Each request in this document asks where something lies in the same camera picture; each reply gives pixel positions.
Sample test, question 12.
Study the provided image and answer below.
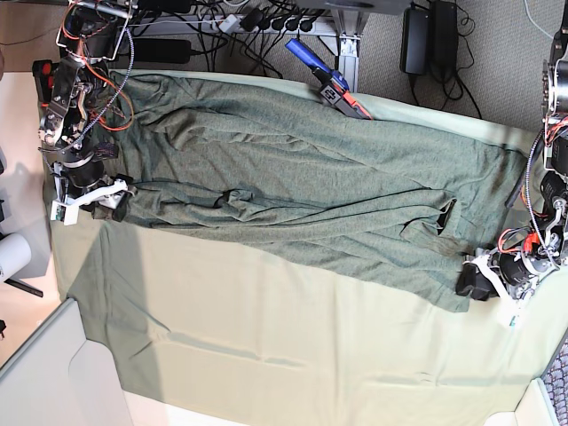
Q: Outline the green T-shirt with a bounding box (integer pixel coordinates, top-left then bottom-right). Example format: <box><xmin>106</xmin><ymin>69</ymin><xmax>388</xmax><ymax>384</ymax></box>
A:
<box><xmin>93</xmin><ymin>74</ymin><xmax>525</xmax><ymax>312</ymax></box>

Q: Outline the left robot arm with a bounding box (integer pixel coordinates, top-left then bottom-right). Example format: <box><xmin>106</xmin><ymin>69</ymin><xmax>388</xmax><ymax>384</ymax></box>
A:
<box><xmin>455</xmin><ymin>25</ymin><xmax>567</xmax><ymax>303</ymax></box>

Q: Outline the white paper roll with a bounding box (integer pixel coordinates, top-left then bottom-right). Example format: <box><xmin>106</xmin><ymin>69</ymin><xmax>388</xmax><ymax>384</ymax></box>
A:
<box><xmin>0</xmin><ymin>233</ymin><xmax>32</xmax><ymax>282</ymax></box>

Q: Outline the aluminium frame leg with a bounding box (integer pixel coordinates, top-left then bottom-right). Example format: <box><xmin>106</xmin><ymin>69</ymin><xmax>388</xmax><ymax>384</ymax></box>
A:
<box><xmin>327</xmin><ymin>1</ymin><xmax>369</xmax><ymax>92</ymax></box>

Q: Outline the black power brick right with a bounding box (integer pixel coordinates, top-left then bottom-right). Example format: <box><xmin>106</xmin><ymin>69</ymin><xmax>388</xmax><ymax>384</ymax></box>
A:
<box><xmin>429</xmin><ymin>1</ymin><xmax>459</xmax><ymax>69</ymax></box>

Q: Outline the white foam board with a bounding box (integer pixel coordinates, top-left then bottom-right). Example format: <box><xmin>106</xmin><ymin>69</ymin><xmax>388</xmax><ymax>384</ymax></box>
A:
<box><xmin>1</xmin><ymin>299</ymin><xmax>132</xmax><ymax>425</ymax></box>

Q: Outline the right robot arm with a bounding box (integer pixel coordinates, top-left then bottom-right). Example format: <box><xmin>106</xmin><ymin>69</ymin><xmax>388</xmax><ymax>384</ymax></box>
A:
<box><xmin>32</xmin><ymin>1</ymin><xmax>138</xmax><ymax>225</ymax></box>

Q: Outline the black power brick left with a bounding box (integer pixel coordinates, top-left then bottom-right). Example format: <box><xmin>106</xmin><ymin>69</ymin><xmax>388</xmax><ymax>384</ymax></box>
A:
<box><xmin>399</xmin><ymin>7</ymin><xmax>429</xmax><ymax>75</ymax></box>

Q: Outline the white power strip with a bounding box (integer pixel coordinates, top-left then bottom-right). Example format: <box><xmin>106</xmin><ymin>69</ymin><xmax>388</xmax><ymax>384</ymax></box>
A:
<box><xmin>130</xmin><ymin>14</ymin><xmax>336</xmax><ymax>36</ymax></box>

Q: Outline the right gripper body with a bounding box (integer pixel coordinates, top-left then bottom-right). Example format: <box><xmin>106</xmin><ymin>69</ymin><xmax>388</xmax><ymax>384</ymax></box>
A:
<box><xmin>52</xmin><ymin>159</ymin><xmax>133</xmax><ymax>212</ymax></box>

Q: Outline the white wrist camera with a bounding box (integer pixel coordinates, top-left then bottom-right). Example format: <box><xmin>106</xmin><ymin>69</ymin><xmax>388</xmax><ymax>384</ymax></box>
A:
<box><xmin>502</xmin><ymin>301</ymin><xmax>525</xmax><ymax>328</ymax></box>
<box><xmin>50</xmin><ymin>200</ymin><xmax>80</xmax><ymax>226</ymax></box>

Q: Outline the red black corner clamp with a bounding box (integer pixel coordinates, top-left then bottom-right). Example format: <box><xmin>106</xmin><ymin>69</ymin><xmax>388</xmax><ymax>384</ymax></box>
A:
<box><xmin>32</xmin><ymin>59</ymin><xmax>56</xmax><ymax>107</ymax></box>

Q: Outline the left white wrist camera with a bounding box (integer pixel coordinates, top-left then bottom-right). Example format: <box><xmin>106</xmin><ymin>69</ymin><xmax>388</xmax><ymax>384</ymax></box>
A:
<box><xmin>502</xmin><ymin>301</ymin><xmax>525</xmax><ymax>328</ymax></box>

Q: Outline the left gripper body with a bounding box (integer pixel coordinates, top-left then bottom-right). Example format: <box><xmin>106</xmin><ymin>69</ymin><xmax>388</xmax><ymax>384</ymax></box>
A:
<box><xmin>463</xmin><ymin>248</ymin><xmax>556</xmax><ymax>301</ymax></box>

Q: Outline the black power adapter brick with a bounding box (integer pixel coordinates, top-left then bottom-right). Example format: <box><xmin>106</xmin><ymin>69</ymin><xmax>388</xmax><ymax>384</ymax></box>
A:
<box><xmin>134</xmin><ymin>38</ymin><xmax>192</xmax><ymax>64</ymax></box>

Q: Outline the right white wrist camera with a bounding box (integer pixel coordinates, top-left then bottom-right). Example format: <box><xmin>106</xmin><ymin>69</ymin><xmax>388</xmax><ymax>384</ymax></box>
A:
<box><xmin>50</xmin><ymin>200</ymin><xmax>80</xmax><ymax>226</ymax></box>

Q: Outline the light green table cloth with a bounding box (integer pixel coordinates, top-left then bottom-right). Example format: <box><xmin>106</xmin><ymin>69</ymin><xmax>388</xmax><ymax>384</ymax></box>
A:
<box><xmin>51</xmin><ymin>70</ymin><xmax>567</xmax><ymax>425</ymax></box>

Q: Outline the blue orange bar clamp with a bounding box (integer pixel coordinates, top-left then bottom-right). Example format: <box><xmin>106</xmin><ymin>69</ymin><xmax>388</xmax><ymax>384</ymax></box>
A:
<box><xmin>286</xmin><ymin>39</ymin><xmax>373</xmax><ymax>120</ymax></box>

